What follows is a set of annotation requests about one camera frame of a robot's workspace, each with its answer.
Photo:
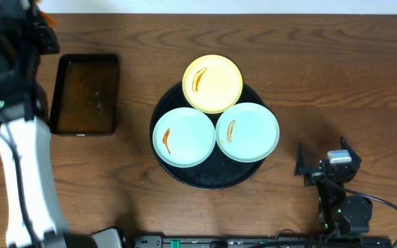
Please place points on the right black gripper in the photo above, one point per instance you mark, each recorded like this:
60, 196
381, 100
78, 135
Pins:
301, 168

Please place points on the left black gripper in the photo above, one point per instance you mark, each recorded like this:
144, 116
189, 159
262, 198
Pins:
45, 38

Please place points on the light blue plate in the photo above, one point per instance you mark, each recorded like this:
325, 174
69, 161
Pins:
247, 132
184, 137

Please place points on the orange green scrub sponge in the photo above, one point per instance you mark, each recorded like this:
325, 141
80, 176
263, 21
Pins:
48, 19

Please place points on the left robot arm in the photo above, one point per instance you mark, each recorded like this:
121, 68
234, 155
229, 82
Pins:
35, 218

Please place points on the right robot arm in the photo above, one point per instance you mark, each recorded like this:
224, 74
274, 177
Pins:
345, 216

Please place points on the round black serving tray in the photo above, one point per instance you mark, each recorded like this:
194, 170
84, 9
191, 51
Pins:
218, 171

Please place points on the black rectangular water tray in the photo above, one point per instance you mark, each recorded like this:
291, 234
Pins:
85, 95

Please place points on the yellow plate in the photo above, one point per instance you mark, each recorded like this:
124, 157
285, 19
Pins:
212, 83

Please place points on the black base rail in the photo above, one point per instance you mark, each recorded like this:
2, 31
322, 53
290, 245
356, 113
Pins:
285, 241

